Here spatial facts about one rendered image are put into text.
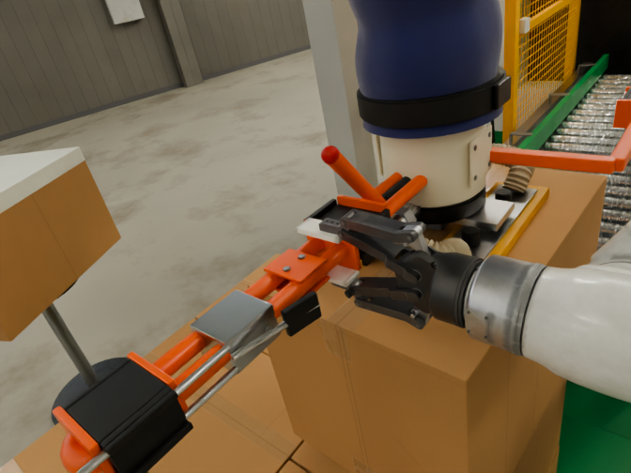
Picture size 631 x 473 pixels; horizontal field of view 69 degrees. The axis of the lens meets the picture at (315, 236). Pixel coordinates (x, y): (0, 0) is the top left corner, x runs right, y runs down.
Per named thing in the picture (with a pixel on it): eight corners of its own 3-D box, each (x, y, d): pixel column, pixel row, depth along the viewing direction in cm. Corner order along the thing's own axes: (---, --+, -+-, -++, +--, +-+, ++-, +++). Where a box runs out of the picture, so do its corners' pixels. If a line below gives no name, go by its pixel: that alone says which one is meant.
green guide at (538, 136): (588, 68, 289) (590, 53, 284) (607, 68, 282) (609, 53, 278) (487, 175, 191) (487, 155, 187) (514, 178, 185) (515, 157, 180)
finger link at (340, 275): (359, 270, 60) (360, 275, 60) (317, 258, 64) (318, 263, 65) (346, 283, 58) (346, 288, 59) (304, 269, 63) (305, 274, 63)
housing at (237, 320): (243, 316, 56) (234, 287, 54) (284, 335, 52) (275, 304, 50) (199, 354, 52) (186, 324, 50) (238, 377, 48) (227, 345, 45)
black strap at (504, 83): (403, 84, 88) (401, 62, 86) (530, 83, 74) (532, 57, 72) (331, 125, 74) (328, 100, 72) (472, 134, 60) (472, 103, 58)
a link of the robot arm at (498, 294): (517, 376, 44) (457, 354, 47) (547, 318, 49) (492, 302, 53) (521, 302, 39) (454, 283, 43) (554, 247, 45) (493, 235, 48)
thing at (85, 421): (150, 384, 49) (131, 349, 46) (192, 415, 44) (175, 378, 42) (75, 446, 43) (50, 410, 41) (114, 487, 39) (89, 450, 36)
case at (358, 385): (433, 282, 135) (423, 154, 115) (585, 329, 109) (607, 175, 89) (293, 434, 99) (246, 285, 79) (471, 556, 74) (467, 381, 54)
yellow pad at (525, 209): (496, 189, 93) (496, 166, 91) (549, 196, 87) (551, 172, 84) (413, 282, 72) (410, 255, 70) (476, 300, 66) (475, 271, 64)
